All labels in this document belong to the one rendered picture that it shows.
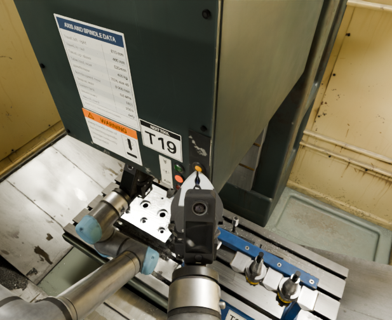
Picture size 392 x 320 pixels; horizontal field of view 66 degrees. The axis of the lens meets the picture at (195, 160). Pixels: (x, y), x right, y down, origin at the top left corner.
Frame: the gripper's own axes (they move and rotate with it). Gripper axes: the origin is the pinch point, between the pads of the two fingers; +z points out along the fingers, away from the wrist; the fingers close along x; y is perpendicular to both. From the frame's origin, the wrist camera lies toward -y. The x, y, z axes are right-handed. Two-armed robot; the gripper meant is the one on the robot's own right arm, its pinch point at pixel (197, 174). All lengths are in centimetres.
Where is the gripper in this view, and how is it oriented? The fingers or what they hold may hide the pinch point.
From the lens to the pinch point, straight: 57.5
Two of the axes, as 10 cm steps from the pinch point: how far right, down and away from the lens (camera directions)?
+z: 0.2, -7.2, 7.0
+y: 0.0, 7.0, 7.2
